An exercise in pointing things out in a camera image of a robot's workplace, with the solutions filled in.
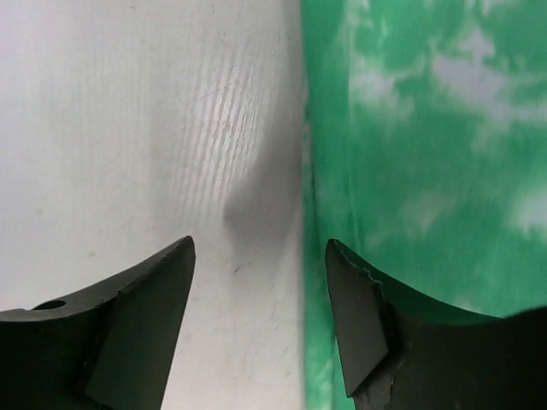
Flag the green tie-dye trousers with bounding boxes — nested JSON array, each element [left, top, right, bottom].
[[302, 1, 546, 409]]

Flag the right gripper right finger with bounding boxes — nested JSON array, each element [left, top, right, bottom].
[[325, 239, 546, 409]]

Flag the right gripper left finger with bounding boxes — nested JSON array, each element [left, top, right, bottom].
[[1, 237, 195, 409]]

